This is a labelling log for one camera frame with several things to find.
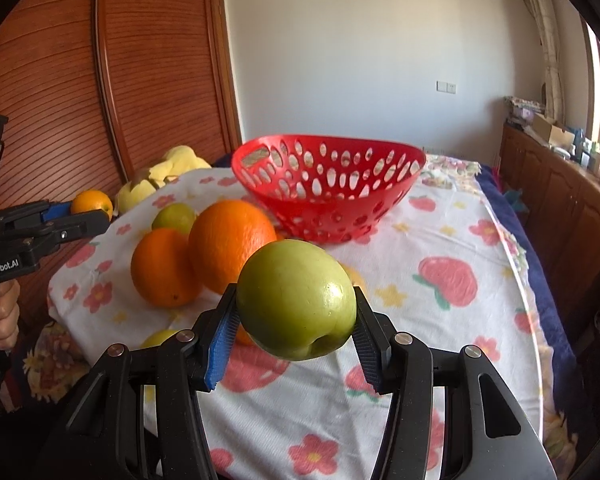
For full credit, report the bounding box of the small orange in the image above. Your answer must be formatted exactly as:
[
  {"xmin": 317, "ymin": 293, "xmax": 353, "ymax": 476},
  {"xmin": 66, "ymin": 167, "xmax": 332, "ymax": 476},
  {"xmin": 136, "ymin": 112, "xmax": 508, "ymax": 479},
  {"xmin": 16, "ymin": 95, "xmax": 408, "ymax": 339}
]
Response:
[{"xmin": 70, "ymin": 188, "xmax": 114, "ymax": 220}]

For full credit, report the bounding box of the large orange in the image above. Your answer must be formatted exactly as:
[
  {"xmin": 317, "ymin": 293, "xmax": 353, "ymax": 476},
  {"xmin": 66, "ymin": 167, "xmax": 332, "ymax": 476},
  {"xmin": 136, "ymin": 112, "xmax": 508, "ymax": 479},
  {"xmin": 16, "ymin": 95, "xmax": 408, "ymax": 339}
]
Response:
[{"xmin": 188, "ymin": 200, "xmax": 277, "ymax": 295}]

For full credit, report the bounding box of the green apple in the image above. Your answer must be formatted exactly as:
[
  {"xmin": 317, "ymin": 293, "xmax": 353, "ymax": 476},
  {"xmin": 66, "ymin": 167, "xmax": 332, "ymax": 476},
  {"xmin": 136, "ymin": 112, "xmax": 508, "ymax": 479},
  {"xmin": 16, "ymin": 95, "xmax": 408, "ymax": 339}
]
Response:
[{"xmin": 236, "ymin": 240, "xmax": 356, "ymax": 361}]

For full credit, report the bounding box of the person's left hand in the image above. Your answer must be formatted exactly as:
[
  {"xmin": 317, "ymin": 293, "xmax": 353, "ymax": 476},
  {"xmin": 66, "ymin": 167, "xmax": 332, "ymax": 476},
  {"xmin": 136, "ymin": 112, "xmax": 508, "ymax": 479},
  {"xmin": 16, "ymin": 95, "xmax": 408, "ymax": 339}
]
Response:
[{"xmin": 0, "ymin": 280, "xmax": 20, "ymax": 351}]

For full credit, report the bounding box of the yellow lemon under gripper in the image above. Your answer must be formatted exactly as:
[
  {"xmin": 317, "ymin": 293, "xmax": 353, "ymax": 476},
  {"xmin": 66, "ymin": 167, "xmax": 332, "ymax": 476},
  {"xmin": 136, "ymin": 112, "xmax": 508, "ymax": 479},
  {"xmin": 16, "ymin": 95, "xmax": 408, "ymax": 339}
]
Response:
[{"xmin": 140, "ymin": 330, "xmax": 178, "ymax": 349}]

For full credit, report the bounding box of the dark blue blanket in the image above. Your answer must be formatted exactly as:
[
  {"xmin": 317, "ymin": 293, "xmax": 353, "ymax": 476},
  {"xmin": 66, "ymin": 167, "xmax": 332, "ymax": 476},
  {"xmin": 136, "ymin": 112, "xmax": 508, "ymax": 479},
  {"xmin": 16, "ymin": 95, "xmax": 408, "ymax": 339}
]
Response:
[{"xmin": 476, "ymin": 165, "xmax": 583, "ymax": 412}]

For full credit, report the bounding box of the floral bed quilt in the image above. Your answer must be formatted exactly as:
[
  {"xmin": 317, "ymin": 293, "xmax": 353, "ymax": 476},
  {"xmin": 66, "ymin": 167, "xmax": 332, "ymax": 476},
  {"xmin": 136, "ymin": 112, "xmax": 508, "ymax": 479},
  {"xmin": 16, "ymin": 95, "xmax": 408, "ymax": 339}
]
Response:
[{"xmin": 22, "ymin": 322, "xmax": 91, "ymax": 403}]

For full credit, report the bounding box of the smaller orange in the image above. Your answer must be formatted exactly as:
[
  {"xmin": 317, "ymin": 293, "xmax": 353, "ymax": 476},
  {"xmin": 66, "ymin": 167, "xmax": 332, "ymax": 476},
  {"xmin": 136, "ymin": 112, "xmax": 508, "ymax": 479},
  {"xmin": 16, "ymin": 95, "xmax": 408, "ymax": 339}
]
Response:
[{"xmin": 130, "ymin": 228, "xmax": 202, "ymax": 309}]

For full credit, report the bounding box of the green lime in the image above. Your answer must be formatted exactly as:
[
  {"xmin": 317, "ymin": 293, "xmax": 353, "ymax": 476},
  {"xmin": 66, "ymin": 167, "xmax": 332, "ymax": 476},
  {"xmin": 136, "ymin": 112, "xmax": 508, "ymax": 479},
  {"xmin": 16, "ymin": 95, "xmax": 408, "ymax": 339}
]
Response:
[{"xmin": 151, "ymin": 203, "xmax": 197, "ymax": 236}]

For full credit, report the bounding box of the yellow Pikachu plush toy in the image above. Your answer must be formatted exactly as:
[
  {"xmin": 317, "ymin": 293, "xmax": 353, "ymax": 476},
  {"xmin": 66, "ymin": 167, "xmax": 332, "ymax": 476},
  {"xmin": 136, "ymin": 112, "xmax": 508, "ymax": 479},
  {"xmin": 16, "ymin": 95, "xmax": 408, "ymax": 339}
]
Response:
[{"xmin": 114, "ymin": 145, "xmax": 211, "ymax": 216}]

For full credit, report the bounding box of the wooden wardrobe door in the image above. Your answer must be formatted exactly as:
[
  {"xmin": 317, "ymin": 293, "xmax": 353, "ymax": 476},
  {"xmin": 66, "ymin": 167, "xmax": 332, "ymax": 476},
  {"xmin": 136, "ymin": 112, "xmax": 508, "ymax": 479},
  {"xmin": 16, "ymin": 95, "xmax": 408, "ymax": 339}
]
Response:
[{"xmin": 0, "ymin": 0, "xmax": 244, "ymax": 334}]

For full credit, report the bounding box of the wooden sideboard cabinet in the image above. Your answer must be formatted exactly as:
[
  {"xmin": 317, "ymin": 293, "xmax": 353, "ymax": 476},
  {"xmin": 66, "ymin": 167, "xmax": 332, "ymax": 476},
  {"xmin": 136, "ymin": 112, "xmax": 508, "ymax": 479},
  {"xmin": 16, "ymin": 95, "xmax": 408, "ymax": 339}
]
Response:
[{"xmin": 498, "ymin": 124, "xmax": 600, "ymax": 341}]

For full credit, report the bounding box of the red perforated plastic basket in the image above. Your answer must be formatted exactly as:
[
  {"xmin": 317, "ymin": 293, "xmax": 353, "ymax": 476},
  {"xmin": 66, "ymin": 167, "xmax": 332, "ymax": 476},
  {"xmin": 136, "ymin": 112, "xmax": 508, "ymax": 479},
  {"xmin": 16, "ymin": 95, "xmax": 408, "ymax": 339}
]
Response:
[{"xmin": 232, "ymin": 133, "xmax": 426, "ymax": 244}]

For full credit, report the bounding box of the cardboard box on cabinet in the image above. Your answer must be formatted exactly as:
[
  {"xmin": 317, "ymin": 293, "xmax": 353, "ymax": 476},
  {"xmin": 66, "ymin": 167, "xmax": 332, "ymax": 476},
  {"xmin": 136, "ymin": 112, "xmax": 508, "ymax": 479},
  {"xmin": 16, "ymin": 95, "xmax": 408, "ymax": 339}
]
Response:
[{"xmin": 531, "ymin": 113, "xmax": 574, "ymax": 151}]

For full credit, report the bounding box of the patterned curtain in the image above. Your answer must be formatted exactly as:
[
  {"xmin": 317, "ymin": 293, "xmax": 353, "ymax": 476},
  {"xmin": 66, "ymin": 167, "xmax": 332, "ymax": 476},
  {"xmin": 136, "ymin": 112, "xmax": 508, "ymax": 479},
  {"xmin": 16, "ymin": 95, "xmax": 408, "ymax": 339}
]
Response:
[{"xmin": 529, "ymin": 0, "xmax": 566, "ymax": 122}]

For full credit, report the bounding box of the white wall switch plate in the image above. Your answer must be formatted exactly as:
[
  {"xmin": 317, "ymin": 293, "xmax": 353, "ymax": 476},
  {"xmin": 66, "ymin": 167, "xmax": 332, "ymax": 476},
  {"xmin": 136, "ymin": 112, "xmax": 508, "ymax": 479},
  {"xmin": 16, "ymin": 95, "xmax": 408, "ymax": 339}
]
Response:
[{"xmin": 436, "ymin": 80, "xmax": 457, "ymax": 94}]

